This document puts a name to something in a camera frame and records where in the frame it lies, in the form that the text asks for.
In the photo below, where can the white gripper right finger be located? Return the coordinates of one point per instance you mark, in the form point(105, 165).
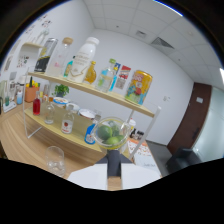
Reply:
point(138, 175)

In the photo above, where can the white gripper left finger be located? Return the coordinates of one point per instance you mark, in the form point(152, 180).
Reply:
point(90, 176)

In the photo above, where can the glass jar of limes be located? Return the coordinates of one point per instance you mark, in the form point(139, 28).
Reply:
point(110, 133)

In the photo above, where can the teal cup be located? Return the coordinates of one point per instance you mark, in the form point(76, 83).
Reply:
point(6, 101)

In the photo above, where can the white zip pouch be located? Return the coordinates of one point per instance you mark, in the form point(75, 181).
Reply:
point(150, 165)

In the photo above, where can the orange patterned paper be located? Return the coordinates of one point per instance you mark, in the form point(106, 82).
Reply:
point(141, 148)

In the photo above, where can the clear drinking glass with ice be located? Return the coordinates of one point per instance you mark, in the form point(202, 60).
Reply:
point(55, 163)

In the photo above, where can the white bowl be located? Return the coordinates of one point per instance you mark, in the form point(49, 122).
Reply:
point(86, 114)
point(74, 107)

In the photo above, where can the clear bottle with orange cap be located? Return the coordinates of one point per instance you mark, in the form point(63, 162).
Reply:
point(49, 113)

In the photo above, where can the brown door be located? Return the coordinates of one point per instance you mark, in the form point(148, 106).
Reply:
point(191, 116)

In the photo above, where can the white-framed two-tier wooden rack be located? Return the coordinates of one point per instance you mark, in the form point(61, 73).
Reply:
point(100, 93)

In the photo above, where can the yellow printed drink can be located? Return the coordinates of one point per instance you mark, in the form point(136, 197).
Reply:
point(138, 87)

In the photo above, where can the red liquid glass bottle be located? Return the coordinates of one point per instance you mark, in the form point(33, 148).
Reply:
point(36, 106)

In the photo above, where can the green potted plant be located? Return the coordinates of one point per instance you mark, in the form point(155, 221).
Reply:
point(61, 90)

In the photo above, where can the slim blue bottle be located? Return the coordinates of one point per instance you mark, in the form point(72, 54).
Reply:
point(114, 81)

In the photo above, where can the red and white small jar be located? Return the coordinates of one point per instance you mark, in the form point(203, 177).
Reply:
point(122, 77)

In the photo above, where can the clear bottle with green cap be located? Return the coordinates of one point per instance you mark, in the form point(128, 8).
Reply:
point(105, 78)

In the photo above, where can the amber honey bottle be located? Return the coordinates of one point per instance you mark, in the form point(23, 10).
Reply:
point(90, 75)

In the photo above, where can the white bottle with blue base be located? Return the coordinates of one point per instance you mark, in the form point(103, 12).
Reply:
point(19, 98)

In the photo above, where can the white tray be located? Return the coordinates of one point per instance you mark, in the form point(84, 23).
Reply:
point(8, 107)

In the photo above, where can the teal liquid bottle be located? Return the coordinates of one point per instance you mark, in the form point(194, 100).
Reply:
point(68, 68)

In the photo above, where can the large white milk bottle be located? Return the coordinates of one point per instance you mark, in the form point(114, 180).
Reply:
point(83, 60)

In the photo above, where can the glass jar with cork lid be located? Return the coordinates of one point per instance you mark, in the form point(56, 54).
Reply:
point(59, 55)

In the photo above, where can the white figure ornament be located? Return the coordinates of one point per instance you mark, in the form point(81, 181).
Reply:
point(43, 35)

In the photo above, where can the wooden wall shelf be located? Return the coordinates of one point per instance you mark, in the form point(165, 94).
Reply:
point(31, 45)

